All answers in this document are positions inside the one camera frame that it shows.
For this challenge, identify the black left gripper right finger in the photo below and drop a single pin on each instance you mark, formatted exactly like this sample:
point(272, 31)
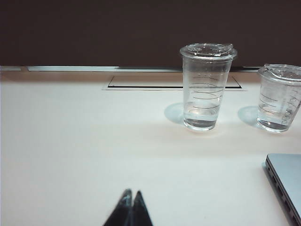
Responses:
point(141, 212)

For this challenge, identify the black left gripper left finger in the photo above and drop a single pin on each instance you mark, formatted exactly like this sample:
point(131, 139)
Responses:
point(122, 212)

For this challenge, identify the tall clear plastic lidded cup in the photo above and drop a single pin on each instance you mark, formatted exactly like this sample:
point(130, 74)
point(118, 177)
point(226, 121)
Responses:
point(204, 94)

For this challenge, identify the silver Dell laptop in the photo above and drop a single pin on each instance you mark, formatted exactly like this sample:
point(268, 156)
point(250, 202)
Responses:
point(289, 169)

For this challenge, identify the short clear plastic lidded cup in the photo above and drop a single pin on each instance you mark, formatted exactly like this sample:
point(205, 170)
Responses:
point(275, 99)

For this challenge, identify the wide brown desk divider panel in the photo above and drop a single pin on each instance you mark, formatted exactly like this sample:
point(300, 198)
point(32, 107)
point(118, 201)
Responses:
point(94, 30)

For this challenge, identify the silver divider mounting rail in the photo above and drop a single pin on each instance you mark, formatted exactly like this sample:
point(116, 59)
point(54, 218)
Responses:
point(70, 68)

